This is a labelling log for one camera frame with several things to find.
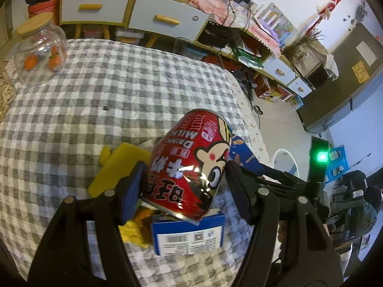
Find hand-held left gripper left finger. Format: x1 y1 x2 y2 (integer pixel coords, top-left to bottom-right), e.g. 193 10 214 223
27 161 148 287

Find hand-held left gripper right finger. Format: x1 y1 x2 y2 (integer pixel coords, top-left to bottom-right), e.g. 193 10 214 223
225 159 344 287

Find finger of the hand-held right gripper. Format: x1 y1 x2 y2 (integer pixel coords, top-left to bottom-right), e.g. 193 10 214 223
258 167 309 197

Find white plastic basin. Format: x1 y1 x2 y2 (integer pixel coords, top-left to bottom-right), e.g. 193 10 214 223
272 149 300 177

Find red drink can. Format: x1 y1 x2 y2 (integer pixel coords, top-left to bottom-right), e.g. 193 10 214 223
141 108 233 226

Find blue cardboard box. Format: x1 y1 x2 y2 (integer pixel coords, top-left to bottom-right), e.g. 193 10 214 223
150 208 226 257

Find blue plastic stool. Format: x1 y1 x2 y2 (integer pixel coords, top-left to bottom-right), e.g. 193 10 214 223
325 145 348 184

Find yellow packet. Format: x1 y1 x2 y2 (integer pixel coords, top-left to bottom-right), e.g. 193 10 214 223
88 143 152 199

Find blue snack packet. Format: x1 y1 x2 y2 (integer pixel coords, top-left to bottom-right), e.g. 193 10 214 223
229 134 267 177

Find white floral tablecloth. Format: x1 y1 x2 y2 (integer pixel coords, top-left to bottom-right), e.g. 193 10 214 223
226 73 271 171

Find grey cabinet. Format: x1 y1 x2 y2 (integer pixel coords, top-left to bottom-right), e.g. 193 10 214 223
296 22 383 133

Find small white drawer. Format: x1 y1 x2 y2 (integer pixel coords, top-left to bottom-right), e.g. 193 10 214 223
263 55 295 86
289 78 315 98

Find colourful snack carton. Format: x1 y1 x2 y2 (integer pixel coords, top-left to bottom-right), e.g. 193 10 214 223
254 76 295 102

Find low yellow shelf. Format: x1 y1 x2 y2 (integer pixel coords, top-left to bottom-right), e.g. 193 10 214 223
197 21 318 99

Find cloth-covered cardboard box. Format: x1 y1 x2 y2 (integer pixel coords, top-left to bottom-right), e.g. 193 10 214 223
292 36 338 88

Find yellow note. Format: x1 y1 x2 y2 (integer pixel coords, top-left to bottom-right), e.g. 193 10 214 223
351 61 369 82

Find grey checked tablecloth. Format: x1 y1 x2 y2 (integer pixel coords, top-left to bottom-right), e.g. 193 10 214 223
0 38 264 287

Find dried plant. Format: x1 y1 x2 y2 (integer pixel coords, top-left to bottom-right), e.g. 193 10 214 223
281 27 327 75

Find white paper sheet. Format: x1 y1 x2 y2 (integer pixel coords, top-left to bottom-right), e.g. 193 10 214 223
355 40 379 66

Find clear storage box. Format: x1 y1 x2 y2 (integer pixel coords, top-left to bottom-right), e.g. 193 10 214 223
175 37 207 63

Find small orange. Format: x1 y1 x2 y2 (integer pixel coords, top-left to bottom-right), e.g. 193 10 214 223
48 52 62 71
23 54 38 72

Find black box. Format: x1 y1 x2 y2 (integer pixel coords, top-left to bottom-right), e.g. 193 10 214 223
197 21 241 48

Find jar of peanuts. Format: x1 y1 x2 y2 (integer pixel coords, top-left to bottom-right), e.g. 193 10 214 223
0 61 17 123

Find yellow cabinet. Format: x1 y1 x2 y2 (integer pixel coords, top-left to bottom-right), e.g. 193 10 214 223
58 0 210 47

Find glass jar with wooden lid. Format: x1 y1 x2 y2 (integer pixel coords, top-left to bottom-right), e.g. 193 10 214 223
13 16 67 87

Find pink cloth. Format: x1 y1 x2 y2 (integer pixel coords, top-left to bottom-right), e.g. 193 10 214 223
175 0 282 57

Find red box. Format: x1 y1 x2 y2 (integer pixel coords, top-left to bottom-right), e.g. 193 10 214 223
28 0 60 27

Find black floor cables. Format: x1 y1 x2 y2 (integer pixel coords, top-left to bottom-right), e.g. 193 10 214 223
239 75 264 117

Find picture board with white frame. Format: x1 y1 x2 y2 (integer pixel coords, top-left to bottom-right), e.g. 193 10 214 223
254 2 297 47

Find white drawer with wooden handle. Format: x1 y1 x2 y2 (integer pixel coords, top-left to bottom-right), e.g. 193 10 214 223
60 0 132 26
128 0 210 42

